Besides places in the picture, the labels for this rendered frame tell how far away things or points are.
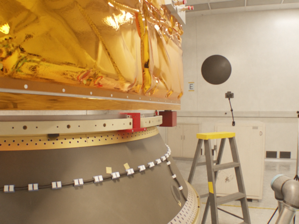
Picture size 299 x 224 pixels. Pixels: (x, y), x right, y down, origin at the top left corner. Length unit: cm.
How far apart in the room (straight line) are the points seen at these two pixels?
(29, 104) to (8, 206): 37
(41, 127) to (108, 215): 41
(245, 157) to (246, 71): 457
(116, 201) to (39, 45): 63
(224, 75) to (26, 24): 808
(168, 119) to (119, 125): 111
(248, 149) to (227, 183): 75
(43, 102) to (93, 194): 39
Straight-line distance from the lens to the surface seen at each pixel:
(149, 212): 105
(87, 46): 84
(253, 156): 452
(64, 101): 81
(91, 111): 99
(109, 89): 104
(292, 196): 142
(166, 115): 209
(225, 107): 843
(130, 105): 122
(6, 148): 94
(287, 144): 869
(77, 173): 92
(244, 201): 255
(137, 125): 108
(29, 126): 90
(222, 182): 464
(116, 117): 108
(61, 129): 90
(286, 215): 144
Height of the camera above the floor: 175
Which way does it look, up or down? 1 degrees down
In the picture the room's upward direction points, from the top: straight up
